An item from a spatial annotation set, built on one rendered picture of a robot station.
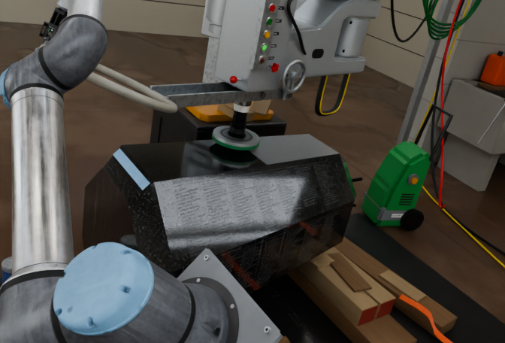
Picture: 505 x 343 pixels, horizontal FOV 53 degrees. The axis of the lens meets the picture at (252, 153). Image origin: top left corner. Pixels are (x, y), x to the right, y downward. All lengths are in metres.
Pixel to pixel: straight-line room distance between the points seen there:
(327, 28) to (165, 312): 1.74
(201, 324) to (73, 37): 0.70
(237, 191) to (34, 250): 1.19
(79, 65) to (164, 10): 7.05
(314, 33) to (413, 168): 1.57
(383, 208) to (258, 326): 2.75
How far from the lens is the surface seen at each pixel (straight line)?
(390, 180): 3.63
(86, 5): 1.37
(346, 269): 2.77
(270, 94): 2.28
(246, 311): 0.99
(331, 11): 2.41
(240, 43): 2.10
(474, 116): 4.78
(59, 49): 1.25
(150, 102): 1.62
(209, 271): 1.07
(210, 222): 1.98
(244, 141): 2.25
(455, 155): 5.08
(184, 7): 8.37
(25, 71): 1.28
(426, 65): 4.58
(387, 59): 8.71
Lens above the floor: 1.72
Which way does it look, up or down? 23 degrees down
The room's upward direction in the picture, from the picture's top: 11 degrees clockwise
